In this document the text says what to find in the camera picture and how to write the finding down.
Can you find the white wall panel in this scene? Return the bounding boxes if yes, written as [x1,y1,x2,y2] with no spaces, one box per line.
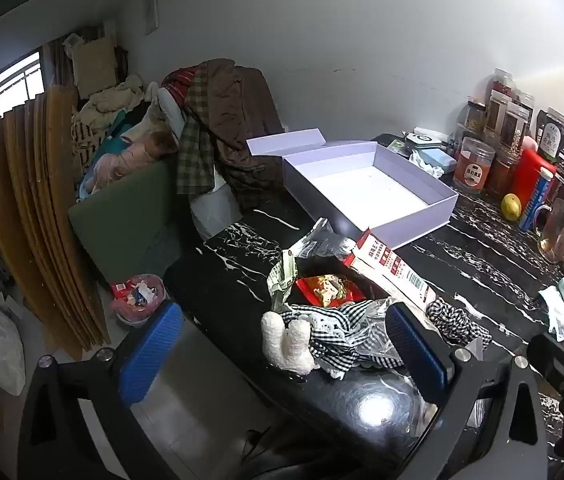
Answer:
[143,0,160,36]

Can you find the clear jar orange label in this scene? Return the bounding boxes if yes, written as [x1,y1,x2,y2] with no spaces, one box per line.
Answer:
[453,136,497,196]

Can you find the pile of clothes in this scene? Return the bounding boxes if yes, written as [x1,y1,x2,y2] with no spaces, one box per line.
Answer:
[72,74,183,201]

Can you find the stack of wooden boards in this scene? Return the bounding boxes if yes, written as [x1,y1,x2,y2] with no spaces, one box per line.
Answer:
[0,85,110,361]

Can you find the silver clear snack packet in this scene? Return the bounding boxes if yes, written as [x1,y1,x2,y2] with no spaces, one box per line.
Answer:
[288,217,357,261]

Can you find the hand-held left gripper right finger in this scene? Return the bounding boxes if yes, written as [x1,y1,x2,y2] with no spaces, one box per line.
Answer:
[386,302,549,480]

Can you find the brown lid jar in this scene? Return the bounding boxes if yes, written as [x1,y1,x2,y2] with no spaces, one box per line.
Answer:
[462,100,487,141]

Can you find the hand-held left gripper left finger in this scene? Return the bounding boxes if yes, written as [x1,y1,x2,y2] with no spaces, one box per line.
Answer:
[16,301,183,480]

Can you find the red cartoon snack packet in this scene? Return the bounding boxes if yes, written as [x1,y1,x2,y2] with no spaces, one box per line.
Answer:
[294,274,365,308]

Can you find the white green wipe packet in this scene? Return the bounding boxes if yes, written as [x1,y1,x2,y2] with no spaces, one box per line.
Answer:
[539,280,564,338]

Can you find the green plaid cloth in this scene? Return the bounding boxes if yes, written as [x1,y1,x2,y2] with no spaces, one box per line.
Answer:
[176,62,220,196]

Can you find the white plush toy checkered clothes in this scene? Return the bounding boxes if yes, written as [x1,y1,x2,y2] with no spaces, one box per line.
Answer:
[261,302,407,378]

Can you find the red plastic container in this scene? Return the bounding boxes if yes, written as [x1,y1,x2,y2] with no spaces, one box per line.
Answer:
[509,147,558,211]

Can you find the white round-dial device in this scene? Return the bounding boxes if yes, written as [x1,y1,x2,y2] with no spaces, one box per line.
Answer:
[402,129,445,150]

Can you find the red striped cloth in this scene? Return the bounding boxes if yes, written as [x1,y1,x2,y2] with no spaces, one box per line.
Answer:
[162,66,200,111]

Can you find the yellow lemon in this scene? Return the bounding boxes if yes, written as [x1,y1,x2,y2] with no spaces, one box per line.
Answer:
[500,193,523,221]

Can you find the white cushion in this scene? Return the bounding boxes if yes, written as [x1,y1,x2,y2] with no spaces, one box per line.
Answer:
[189,175,245,241]

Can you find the lavender gift box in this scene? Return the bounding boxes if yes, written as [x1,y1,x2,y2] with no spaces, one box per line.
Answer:
[246,129,459,251]

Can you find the pink trash bin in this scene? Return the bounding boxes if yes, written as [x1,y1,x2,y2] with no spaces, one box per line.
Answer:
[109,272,167,328]

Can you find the silver lid spice jar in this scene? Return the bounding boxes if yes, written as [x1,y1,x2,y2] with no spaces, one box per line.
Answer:
[514,91,537,116]
[484,91,513,146]
[499,102,533,153]

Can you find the white red long packet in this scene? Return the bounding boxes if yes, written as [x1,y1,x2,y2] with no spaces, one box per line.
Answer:
[343,230,438,313]

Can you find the light blue box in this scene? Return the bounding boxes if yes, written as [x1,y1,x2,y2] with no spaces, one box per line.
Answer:
[419,149,458,178]

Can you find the blue white tube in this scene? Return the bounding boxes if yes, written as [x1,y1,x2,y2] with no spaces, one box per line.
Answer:
[518,169,555,233]

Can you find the glass mug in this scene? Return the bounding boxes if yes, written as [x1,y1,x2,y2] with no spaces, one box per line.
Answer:
[532,197,564,265]

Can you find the cream cushion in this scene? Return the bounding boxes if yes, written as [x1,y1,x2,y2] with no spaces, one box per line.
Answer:
[72,35,118,100]

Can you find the checkered scrunchie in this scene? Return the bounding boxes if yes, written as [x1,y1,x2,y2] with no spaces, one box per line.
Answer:
[424,297,493,348]

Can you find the jar brown contents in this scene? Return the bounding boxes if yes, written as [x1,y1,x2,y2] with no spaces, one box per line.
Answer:
[489,147,520,196]

